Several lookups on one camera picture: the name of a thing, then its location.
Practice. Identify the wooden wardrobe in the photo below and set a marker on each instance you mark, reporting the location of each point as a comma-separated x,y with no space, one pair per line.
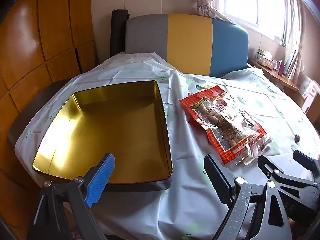
25,42

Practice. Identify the red egg roll bag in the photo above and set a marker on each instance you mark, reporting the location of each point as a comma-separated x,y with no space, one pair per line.
225,120

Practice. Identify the hanging floral curtain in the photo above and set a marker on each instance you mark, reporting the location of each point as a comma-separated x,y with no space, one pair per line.
295,60

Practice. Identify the white chair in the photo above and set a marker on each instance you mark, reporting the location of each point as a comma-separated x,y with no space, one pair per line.
310,90

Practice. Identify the tissue box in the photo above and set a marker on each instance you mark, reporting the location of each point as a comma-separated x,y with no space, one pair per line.
265,61

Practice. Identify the red date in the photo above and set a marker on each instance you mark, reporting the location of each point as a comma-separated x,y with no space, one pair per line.
297,138

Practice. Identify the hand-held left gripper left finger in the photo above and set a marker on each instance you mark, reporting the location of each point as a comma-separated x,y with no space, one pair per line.
100,177

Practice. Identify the gold tin box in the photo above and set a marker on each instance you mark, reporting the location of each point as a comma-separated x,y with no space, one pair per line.
105,130

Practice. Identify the purple bottle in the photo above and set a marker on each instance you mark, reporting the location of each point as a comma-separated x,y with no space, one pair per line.
281,68

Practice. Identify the grey yellow blue chair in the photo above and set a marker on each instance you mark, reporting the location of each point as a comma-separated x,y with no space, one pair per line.
190,42

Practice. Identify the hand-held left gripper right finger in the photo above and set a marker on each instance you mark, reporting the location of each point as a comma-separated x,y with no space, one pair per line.
217,177

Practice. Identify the window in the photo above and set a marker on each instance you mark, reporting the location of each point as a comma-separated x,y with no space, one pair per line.
245,0

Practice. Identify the wooden side desk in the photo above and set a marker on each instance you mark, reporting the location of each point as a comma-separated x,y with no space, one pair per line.
280,78

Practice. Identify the pale cloud print tablecloth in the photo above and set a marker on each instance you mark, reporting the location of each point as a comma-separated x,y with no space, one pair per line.
187,192

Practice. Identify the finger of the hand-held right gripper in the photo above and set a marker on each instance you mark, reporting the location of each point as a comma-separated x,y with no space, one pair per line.
271,168
306,161

